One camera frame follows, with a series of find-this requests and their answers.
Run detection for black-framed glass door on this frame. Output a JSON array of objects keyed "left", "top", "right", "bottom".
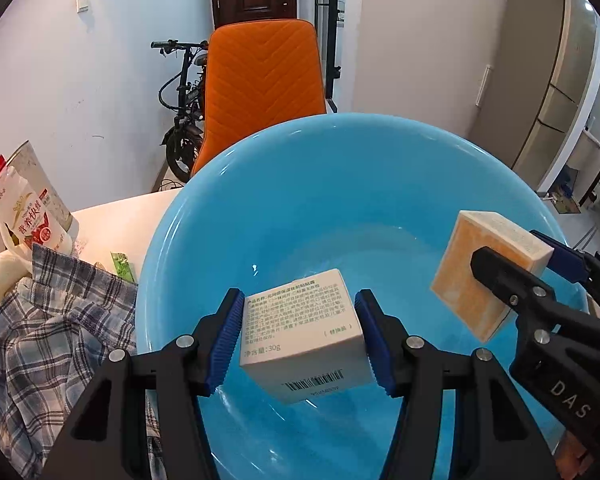
[{"left": 314, "top": 0, "right": 342, "bottom": 101}]

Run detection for red-capped milk bottle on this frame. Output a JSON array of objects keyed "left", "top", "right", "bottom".
[{"left": 0, "top": 155, "right": 76, "bottom": 256}]

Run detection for white barcode carton box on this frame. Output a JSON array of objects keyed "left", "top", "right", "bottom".
[{"left": 240, "top": 268, "right": 376, "bottom": 406}]

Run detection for orange quilted chair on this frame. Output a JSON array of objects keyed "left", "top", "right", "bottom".
[{"left": 190, "top": 19, "right": 328, "bottom": 178}]

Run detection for beige sponge block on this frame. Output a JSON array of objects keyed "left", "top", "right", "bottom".
[{"left": 430, "top": 210, "right": 555, "bottom": 345}]

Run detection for beige tall cabinet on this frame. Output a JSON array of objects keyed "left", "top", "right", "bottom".
[{"left": 510, "top": 0, "right": 600, "bottom": 196}]

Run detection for small green packet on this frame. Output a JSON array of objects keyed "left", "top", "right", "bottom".
[{"left": 110, "top": 251, "right": 137, "bottom": 283}]

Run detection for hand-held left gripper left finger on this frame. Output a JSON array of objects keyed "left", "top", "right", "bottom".
[{"left": 40, "top": 287, "right": 246, "bottom": 480}]

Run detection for black electric bicycle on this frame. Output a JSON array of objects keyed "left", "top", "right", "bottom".
[{"left": 150, "top": 40, "right": 211, "bottom": 183}]

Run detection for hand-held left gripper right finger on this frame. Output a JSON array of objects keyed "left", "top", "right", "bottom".
[{"left": 354, "top": 288, "right": 561, "bottom": 480}]

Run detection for blue plastic basin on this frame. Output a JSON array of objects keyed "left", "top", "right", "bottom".
[{"left": 135, "top": 112, "right": 591, "bottom": 480}]

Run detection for white wall bar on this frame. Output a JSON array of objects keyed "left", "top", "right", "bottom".
[{"left": 475, "top": 64, "right": 492, "bottom": 107}]

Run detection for white round container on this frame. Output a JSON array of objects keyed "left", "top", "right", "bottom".
[{"left": 0, "top": 250, "right": 33, "bottom": 306}]

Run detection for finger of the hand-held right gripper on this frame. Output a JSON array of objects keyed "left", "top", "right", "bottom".
[
  {"left": 530, "top": 230, "right": 600, "bottom": 321},
  {"left": 470, "top": 246, "right": 557, "bottom": 329}
]

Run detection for blue plaid shirt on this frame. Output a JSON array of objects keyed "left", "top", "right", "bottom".
[{"left": 0, "top": 244, "right": 161, "bottom": 480}]

